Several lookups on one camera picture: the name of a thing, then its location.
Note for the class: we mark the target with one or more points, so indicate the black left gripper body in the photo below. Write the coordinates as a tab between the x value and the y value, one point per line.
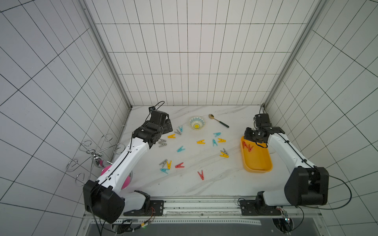
167	128

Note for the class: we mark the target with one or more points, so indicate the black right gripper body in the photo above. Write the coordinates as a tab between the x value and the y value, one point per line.
254	138

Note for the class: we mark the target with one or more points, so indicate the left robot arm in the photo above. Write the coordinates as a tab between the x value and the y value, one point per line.
101	197

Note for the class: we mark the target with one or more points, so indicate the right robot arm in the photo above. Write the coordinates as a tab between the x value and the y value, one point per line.
307	184

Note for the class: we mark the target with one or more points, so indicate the yellow storage box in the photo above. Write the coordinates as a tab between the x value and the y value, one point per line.
258	160

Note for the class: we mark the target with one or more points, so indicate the grey clothespin pair left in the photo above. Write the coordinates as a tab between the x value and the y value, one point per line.
162	142

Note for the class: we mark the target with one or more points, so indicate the patterned small bowl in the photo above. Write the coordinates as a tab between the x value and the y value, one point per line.
197	122

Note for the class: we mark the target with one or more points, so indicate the red clothespin bottom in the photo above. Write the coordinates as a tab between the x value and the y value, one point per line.
201	174

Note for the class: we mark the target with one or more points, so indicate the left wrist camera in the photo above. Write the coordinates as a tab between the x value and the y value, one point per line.
159	117

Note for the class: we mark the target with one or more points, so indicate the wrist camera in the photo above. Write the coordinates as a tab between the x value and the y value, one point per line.
262	120
159	117

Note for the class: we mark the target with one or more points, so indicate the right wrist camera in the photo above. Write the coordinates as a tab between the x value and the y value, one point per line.
262	120

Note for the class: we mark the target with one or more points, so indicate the metal wire cup rack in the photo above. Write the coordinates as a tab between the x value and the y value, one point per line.
96	157

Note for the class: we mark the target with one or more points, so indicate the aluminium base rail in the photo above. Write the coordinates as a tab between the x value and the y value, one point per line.
213	210

